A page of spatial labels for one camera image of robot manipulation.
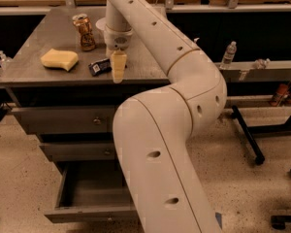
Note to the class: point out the crushed orange drink can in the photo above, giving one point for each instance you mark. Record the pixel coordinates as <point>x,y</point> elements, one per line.
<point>83,25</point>

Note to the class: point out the grey top drawer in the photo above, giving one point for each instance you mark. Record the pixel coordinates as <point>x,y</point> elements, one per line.
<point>65,120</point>

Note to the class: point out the white pump lotion bottle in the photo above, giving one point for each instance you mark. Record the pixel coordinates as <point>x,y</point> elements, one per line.
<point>195,40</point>

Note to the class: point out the clear pump sanitizer bottle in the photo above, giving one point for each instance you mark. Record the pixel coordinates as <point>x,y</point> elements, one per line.
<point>4,60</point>

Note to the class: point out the grey middle drawer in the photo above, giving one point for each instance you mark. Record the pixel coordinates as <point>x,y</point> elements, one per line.
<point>57,152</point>

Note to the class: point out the black caster base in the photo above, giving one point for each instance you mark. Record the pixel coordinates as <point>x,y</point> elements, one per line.
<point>280,220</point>

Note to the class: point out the crumpled clear plastic wrap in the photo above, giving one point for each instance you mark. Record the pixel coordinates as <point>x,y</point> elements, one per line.
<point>261,63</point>

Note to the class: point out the dark blue rxbar wrapper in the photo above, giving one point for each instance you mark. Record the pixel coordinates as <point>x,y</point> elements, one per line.
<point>100,67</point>

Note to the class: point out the black stand leg frame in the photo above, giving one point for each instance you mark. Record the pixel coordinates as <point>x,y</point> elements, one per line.
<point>251,131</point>

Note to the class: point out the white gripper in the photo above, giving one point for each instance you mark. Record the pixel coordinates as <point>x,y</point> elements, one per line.
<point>118,39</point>

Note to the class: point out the grey open bottom drawer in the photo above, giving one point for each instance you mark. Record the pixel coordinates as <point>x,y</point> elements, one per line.
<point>92,190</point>

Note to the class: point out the yellow sponge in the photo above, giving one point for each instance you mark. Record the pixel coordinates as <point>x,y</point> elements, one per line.
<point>62,59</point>

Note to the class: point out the white bowl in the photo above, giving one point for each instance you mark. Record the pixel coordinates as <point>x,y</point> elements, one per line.
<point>101,24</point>

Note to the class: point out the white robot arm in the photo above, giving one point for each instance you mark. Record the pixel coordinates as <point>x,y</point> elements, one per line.
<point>150,129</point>

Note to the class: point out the clear water bottle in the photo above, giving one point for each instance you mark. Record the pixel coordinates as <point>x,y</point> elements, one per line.
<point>228,55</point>

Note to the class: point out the grey drawer cabinet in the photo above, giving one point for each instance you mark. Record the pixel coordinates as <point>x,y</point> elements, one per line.
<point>31,84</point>

